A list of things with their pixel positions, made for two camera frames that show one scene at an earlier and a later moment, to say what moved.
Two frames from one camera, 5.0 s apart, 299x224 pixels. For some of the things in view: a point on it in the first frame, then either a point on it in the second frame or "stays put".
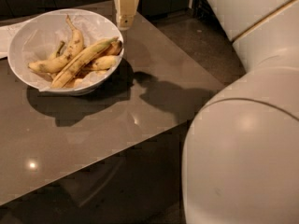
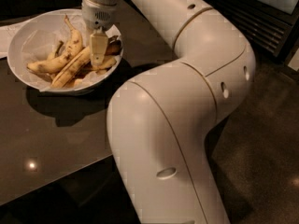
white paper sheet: [7, 34] stays put
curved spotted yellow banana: [74, 45] stays put
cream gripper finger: [127, 0] to [98, 47]
